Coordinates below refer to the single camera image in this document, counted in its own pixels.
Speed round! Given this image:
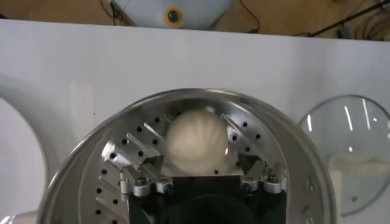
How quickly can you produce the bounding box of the perforated steel steamer basket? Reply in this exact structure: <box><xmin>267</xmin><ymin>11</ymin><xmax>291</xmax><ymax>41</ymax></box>
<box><xmin>36</xmin><ymin>88</ymin><xmax>338</xmax><ymax>224</ymax></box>

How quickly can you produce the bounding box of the round white plate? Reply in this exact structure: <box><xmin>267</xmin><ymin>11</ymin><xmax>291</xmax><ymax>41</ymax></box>
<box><xmin>0</xmin><ymin>72</ymin><xmax>71</xmax><ymax>214</ymax></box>

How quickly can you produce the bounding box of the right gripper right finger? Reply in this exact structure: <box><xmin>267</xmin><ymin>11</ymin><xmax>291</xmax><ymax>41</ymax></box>
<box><xmin>237</xmin><ymin>152</ymin><xmax>289</xmax><ymax>195</ymax></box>

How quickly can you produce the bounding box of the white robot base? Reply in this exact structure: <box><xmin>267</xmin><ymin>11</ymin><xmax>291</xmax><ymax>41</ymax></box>
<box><xmin>111</xmin><ymin>0</ymin><xmax>232</xmax><ymax>30</ymax></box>

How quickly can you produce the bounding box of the white steamed baozi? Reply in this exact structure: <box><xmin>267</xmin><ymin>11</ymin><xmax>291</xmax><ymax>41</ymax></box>
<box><xmin>164</xmin><ymin>109</ymin><xmax>229</xmax><ymax>176</ymax></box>

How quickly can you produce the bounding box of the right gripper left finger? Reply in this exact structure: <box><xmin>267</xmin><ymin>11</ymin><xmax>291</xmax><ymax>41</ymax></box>
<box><xmin>120</xmin><ymin>155</ymin><xmax>174</xmax><ymax>198</ymax></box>

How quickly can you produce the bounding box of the thin black cable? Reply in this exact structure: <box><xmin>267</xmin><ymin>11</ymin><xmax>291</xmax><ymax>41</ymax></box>
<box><xmin>239</xmin><ymin>0</ymin><xmax>261</xmax><ymax>33</ymax></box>

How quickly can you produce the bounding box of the round glass lid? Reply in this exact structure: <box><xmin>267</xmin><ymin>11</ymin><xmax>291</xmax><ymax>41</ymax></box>
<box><xmin>300</xmin><ymin>94</ymin><xmax>390</xmax><ymax>217</ymax></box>

